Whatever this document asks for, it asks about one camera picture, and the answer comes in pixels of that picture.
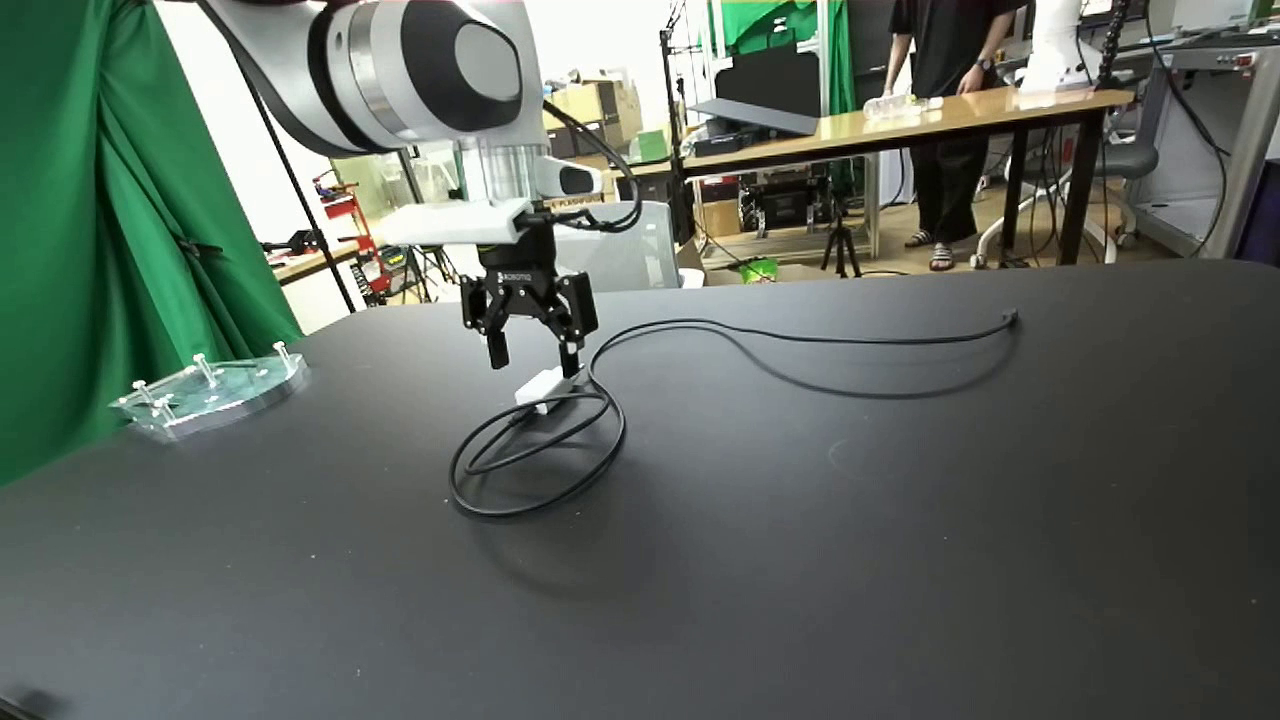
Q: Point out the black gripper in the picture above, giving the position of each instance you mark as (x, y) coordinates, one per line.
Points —
(527, 285)

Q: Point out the white charger adapter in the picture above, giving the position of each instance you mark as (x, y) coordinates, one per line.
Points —
(542, 388)

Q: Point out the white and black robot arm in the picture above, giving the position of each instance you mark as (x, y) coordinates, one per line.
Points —
(386, 67)

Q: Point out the black monitor on arm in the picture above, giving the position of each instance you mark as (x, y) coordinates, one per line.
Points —
(765, 84)

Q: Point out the red tool cart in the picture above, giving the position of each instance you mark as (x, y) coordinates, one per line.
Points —
(350, 213)

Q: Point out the low wooden table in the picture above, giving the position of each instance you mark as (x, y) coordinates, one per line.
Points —
(313, 260)

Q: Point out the green item on floor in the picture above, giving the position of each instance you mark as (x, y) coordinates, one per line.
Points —
(760, 268)

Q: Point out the yellowish cardboard box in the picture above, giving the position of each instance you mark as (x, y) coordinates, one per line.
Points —
(592, 104)

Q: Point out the thin black stand pole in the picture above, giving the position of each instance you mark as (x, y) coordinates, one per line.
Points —
(288, 181)

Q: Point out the short black tripod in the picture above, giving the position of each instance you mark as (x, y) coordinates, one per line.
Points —
(843, 244)

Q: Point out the clear round mounting plate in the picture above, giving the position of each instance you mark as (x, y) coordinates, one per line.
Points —
(213, 387)

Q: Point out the long wooden desk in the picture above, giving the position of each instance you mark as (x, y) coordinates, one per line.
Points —
(853, 126)

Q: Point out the white framed green panel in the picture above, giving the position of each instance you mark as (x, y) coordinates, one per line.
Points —
(772, 26)

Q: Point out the clear plastic container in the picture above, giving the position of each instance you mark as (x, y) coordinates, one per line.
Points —
(906, 111)

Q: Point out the green backdrop cloth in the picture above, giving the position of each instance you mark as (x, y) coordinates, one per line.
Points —
(94, 203)

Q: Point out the person in black clothes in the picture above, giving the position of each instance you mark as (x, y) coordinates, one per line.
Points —
(945, 41)

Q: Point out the black office chair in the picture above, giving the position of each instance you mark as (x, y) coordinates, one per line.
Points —
(1126, 160)

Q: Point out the dark purple box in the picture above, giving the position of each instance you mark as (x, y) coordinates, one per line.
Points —
(1267, 213)

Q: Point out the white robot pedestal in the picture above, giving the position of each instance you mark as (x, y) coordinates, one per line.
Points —
(1060, 46)

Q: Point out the grey metal desk frame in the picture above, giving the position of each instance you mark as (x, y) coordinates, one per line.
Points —
(1246, 147)

